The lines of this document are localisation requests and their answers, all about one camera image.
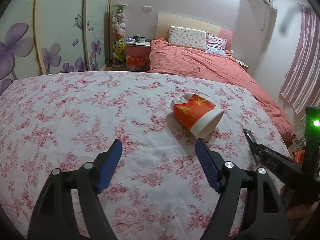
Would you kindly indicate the pink nightstand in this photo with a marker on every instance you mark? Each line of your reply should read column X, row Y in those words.
column 137, row 50
column 242, row 65

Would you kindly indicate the white floral pillow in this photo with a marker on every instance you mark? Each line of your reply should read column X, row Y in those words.
column 186, row 37

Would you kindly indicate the orange plastic container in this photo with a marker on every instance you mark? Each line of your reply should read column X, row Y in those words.
column 299, row 157

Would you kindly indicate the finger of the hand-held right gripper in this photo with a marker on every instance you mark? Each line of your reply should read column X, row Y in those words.
column 272, row 165

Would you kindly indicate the white wall socket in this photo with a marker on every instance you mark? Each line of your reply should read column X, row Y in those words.
column 147, row 8

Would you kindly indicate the purple striped pillow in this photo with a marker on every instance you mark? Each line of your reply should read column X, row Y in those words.
column 216, row 43

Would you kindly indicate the red and white paper cup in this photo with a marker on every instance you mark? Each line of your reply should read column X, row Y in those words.
column 195, row 112

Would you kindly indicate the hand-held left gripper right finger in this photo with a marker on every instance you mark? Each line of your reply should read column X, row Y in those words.
column 206, row 162

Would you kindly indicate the pink floral printed cloth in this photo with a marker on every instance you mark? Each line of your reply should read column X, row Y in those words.
column 75, row 117

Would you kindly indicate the orange duvet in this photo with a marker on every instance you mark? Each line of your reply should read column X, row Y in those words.
column 200, row 65

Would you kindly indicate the clear tube of plush toys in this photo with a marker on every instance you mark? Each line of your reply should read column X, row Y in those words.
column 118, row 25

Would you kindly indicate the white air conditioner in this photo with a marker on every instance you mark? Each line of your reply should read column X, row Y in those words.
column 252, row 25

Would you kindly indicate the small purple item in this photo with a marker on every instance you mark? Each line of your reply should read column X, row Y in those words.
column 130, row 39

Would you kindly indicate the cream and pink headboard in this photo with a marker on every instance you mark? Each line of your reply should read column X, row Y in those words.
column 187, row 20

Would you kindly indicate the white mug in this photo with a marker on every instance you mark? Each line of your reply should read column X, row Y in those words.
column 142, row 39

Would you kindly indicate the pink striped curtain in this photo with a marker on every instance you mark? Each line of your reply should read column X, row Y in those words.
column 302, row 62

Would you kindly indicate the red plastic bag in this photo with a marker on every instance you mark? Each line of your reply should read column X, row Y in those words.
column 136, row 61

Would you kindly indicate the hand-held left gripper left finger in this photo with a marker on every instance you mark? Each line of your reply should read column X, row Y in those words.
column 111, row 165

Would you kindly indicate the wardrobe with purple flower doors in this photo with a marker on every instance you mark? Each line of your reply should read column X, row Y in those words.
column 60, row 17

